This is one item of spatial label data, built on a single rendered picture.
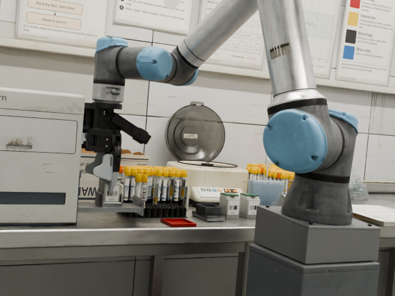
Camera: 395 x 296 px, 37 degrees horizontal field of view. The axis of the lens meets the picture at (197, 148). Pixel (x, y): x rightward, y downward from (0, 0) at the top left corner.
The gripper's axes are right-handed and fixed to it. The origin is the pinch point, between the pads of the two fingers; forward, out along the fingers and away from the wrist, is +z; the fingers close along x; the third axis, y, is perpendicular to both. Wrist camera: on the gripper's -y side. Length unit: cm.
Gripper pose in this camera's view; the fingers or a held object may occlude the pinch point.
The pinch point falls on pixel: (109, 186)
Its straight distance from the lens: 145.0
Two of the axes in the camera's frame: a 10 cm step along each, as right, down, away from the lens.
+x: 4.5, 0.9, -8.9
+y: -8.9, -0.5, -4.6
